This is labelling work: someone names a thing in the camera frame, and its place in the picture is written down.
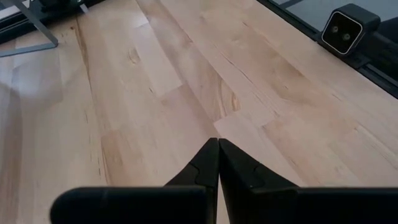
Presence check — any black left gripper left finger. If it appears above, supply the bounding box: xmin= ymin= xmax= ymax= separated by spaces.
xmin=49 ymin=138 xmax=220 ymax=224

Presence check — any black table-level camera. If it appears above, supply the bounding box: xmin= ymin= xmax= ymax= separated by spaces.
xmin=320 ymin=2 xmax=382 ymax=57

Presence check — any grey perforated metal stand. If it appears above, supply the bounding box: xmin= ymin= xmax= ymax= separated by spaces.
xmin=0 ymin=0 xmax=60 ymax=58

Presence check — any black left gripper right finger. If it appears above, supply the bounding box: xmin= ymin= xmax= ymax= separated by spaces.
xmin=219 ymin=139 xmax=398 ymax=224

